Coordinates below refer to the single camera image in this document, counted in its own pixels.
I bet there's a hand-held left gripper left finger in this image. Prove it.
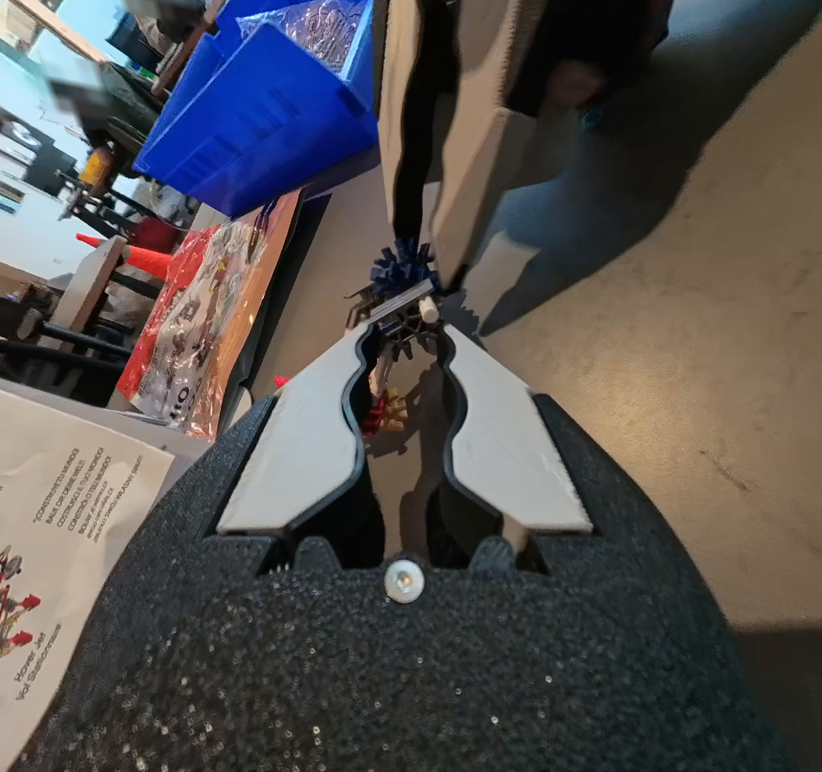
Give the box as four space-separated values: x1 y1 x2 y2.
217 322 376 537

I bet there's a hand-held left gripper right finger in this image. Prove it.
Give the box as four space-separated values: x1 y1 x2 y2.
442 324 595 535

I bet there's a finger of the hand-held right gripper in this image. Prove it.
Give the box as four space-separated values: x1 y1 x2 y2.
375 0 445 251
430 0 571 290

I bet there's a red yellow grey toy assembly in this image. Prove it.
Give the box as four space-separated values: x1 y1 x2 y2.
367 280 445 438
273 289 381 393

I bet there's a person's right hand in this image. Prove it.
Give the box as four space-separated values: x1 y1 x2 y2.
551 59 606 111

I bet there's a clear plastic parts bag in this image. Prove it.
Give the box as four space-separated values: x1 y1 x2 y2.
236 0 375 76

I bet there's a blue storage bin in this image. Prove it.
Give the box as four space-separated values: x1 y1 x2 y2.
131 0 381 219

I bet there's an orange red toy parts bag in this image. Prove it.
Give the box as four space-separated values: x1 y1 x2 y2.
116 191 303 442

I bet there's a printed instruction sheet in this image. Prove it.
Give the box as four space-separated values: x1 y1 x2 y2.
0 379 177 757

